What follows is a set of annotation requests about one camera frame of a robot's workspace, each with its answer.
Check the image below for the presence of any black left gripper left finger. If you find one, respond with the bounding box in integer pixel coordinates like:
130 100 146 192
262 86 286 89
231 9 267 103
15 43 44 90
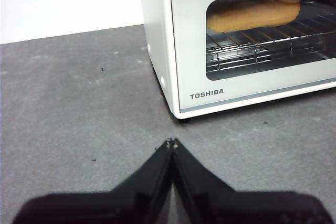
12 139 173 224

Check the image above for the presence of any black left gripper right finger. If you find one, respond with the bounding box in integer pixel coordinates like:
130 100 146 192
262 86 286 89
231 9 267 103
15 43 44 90
173 138 332 224

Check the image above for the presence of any yellow corn cob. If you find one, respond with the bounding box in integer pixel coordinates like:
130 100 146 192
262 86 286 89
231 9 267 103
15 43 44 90
207 0 301 33

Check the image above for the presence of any white Toshiba toaster oven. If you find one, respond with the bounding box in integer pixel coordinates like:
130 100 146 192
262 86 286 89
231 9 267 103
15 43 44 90
136 0 336 120

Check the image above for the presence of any metal wire oven rack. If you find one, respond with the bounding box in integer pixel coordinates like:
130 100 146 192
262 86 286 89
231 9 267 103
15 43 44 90
205 16 336 74

